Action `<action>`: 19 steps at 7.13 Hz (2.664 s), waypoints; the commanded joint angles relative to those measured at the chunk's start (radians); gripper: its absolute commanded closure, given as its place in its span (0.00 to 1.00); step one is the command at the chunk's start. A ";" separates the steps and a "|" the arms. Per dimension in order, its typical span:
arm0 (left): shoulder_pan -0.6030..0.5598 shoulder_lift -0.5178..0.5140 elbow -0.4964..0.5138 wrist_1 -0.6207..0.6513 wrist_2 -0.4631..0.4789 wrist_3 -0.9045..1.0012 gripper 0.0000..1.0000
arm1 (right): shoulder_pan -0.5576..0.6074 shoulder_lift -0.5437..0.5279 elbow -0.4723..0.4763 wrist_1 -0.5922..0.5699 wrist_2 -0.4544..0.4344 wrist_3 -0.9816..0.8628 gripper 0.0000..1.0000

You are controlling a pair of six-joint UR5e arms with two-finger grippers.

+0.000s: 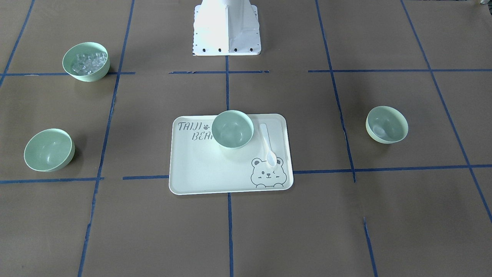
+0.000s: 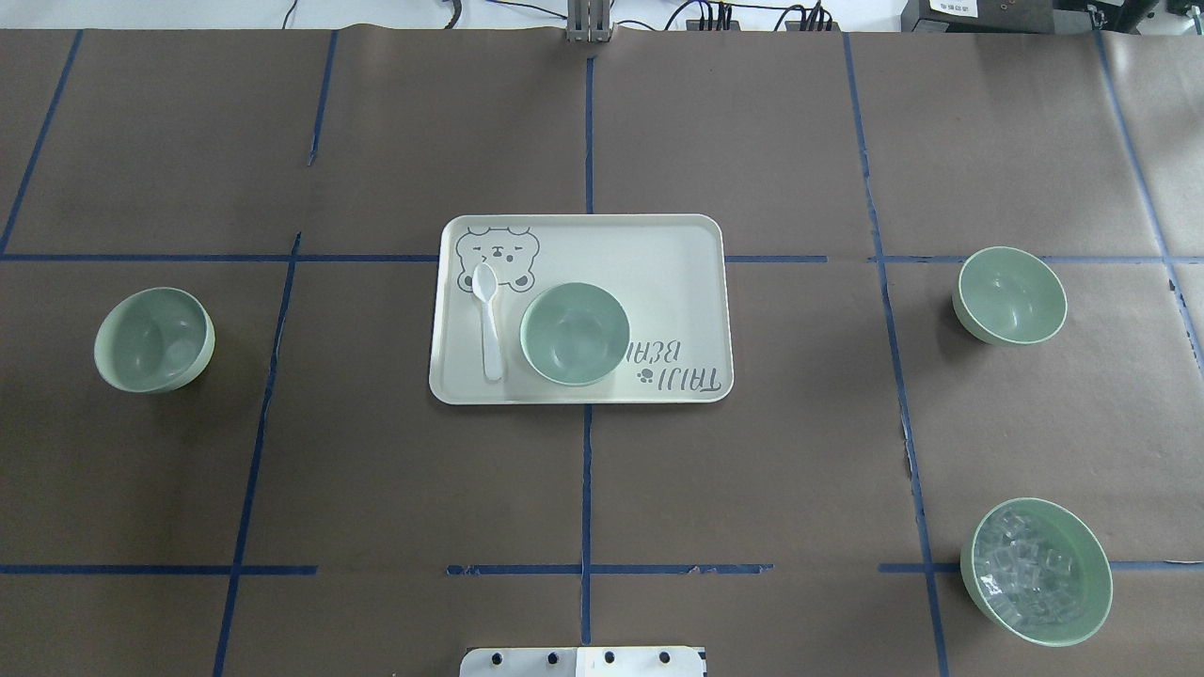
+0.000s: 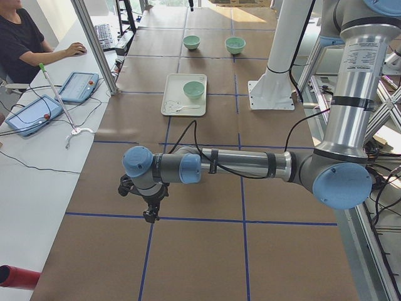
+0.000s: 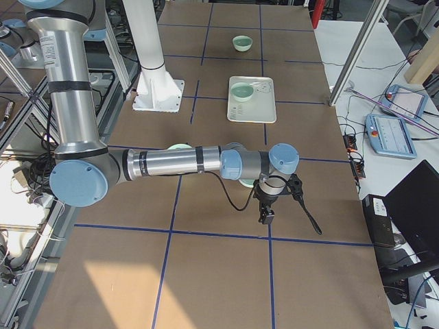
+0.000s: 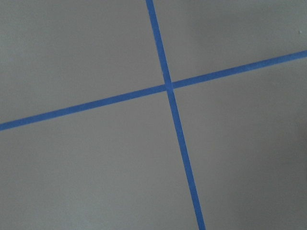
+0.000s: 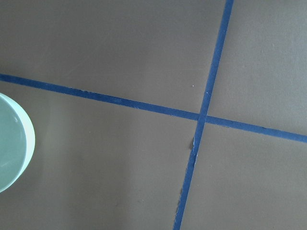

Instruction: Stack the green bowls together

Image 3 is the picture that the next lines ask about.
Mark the red cylinder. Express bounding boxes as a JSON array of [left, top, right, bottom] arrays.
[[1, 265, 41, 290]]

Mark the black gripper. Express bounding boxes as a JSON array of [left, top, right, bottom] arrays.
[[118, 174, 169, 222]]

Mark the aluminium frame post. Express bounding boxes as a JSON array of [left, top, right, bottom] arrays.
[[71, 0, 118, 95]]

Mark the blue teach pendant near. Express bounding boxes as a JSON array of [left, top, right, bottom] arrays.
[[5, 95, 63, 137]]

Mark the reacher grabber stick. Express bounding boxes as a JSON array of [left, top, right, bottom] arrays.
[[39, 63, 95, 149]]

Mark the blue teach pendant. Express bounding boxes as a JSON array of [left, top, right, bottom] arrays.
[[58, 71, 99, 103], [5, 95, 63, 137]]

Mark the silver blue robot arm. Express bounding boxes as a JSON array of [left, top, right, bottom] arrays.
[[118, 1, 400, 223]]

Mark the empty green bowl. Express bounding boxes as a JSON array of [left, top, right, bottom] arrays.
[[182, 35, 201, 50]]

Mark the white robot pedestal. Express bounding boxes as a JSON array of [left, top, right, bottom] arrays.
[[248, 0, 315, 110]]

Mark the white bear tray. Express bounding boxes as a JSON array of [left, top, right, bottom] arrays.
[[160, 73, 207, 117]]

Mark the person in black shirt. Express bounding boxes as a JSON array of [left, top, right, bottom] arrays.
[[1, 1, 86, 84]]

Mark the white plastic spoon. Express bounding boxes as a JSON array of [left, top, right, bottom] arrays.
[[174, 105, 201, 113]]

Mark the blue teach pendant far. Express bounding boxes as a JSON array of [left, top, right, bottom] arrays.
[[58, 71, 99, 103]]

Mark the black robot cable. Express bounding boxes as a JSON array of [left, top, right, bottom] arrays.
[[165, 108, 330, 179]]

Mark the green bowl with ice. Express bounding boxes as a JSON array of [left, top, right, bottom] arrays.
[[225, 37, 246, 55]]

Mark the black keyboard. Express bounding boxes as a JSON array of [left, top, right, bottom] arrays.
[[94, 24, 114, 51]]

